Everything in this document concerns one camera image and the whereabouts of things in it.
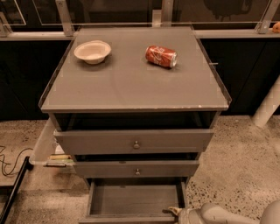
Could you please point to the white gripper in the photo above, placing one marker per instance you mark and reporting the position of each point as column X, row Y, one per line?
column 185, row 216

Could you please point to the grey bottom drawer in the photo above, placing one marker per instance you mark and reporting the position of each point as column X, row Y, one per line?
column 134, row 201

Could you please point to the grey drawer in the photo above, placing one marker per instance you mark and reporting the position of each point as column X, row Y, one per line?
column 137, row 169
column 90, row 142
column 134, row 201

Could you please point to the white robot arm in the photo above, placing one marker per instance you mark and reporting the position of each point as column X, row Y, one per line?
column 210, row 213

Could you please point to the grey middle drawer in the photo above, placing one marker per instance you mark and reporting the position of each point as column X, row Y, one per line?
column 137, row 169

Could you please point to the grey top drawer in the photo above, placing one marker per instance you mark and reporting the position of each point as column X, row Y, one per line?
column 90, row 142

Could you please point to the grey drawer cabinet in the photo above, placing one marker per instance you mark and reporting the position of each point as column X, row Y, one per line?
column 127, row 92

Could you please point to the black metal floor bar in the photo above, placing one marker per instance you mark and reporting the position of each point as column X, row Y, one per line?
column 9, row 192

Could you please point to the red soda can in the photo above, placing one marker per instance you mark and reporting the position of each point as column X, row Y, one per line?
column 161, row 56

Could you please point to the white paper bowl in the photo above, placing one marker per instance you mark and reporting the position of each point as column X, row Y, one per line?
column 92, row 52

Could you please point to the orange fruit on ledge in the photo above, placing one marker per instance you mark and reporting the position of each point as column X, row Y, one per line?
column 276, row 27

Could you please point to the white pipe post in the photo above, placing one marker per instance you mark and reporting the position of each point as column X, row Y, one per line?
column 268, row 106

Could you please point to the metal railing frame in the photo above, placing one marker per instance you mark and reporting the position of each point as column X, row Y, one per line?
column 28, row 20

